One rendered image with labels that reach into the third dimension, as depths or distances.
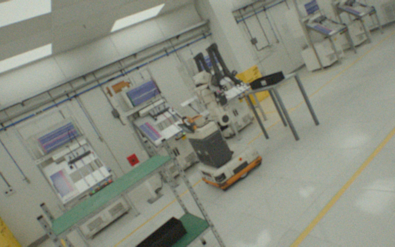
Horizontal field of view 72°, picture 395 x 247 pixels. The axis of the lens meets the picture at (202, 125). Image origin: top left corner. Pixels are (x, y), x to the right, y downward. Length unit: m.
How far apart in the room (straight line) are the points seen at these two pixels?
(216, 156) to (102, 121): 3.34
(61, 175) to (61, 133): 0.61
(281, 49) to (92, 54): 5.43
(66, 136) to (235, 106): 2.99
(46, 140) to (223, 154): 2.52
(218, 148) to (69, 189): 2.08
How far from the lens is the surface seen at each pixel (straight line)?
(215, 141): 3.27
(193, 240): 2.17
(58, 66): 6.19
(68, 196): 4.09
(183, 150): 4.75
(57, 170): 4.39
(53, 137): 4.46
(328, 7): 8.99
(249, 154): 3.46
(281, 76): 3.84
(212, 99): 3.48
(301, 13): 7.81
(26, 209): 6.07
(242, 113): 5.46
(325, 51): 7.65
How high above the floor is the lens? 1.40
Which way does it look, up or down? 10 degrees down
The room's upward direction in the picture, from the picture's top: 28 degrees counter-clockwise
